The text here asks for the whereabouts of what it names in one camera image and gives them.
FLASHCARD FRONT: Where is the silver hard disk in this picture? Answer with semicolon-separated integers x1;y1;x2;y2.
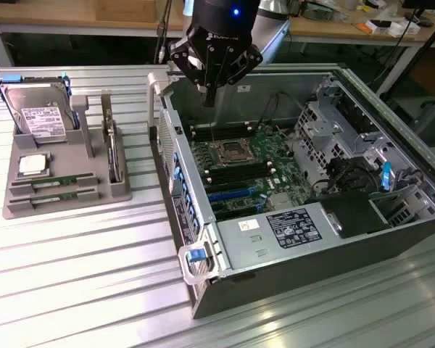
3;81;77;144

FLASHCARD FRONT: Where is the black slanted pole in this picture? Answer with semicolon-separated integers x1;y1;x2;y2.
376;21;435;106

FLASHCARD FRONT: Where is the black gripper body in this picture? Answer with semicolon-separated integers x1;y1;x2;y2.
186;0;260;87

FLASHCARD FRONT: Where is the green RAM stick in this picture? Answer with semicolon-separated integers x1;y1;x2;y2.
11;173;98;190
7;188;98;208

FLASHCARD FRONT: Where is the metal CPU socket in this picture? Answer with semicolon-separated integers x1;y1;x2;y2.
212;138;257;166

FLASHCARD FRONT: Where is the grey metal device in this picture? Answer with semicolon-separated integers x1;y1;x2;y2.
304;2;340;21

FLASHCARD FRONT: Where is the CPU chip with silver lid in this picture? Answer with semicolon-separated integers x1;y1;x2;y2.
17;154;51;178

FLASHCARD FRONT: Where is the silver disk bay cage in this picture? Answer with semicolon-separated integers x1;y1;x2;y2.
295;75;435;229

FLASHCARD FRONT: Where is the black plastic shroud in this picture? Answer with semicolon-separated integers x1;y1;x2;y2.
320;191;392;239

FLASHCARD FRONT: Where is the black wire bundle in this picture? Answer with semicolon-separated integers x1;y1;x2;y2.
311;155;381;199

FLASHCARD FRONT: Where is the blue disk carrier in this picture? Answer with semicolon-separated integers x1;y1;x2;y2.
0;71;81;133

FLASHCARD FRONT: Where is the grey parts rack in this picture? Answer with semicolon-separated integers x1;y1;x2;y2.
1;92;133;220

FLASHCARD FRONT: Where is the orange and white box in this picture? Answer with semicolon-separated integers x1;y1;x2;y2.
357;20;392;36

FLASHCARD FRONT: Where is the open PC case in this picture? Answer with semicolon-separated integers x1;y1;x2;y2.
146;63;435;320

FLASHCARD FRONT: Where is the black cable with silver plug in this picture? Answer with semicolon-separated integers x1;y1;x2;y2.
154;0;173;65

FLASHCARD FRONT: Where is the RAM slot with white latches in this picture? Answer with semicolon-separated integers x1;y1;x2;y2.
204;159;273;174
207;167;276;183
191;125;253;136

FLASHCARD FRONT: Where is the silver finned heatsink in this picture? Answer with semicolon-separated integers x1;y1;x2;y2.
268;191;291;213

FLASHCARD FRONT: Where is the silver power supply unit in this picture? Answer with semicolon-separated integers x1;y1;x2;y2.
215;202;344;271

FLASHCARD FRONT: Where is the long black expansion slot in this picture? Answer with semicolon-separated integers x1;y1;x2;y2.
204;177;262;193

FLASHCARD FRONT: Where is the black monitor stand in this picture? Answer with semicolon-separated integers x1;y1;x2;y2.
401;0;435;27

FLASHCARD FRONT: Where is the brown cardboard box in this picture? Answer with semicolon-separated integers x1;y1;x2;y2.
96;0;159;22

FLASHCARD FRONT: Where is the graphics card with metal bracket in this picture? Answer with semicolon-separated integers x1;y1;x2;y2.
101;90;123;184

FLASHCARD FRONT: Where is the green motherboard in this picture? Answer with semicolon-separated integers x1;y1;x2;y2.
186;121;312;222

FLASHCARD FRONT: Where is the black expansion slot blue clip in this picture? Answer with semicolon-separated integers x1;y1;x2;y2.
213;204;265;221

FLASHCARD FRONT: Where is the blue disk bay clip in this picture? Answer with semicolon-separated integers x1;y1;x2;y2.
381;162;392;193

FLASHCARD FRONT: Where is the wooden workbench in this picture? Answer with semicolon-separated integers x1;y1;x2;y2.
0;0;189;66
288;0;435;95

